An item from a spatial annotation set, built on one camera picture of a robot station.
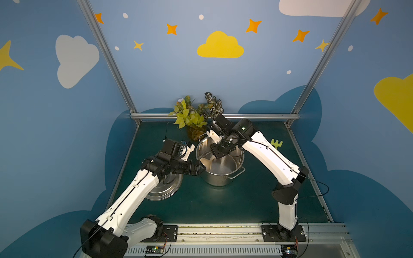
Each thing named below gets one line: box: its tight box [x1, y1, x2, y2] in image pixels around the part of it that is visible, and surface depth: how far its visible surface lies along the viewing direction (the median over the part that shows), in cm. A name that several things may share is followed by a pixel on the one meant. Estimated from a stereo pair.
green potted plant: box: [168, 92, 224, 141], surface depth 98 cm
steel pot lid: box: [145, 172, 184, 202], surface depth 89 cm
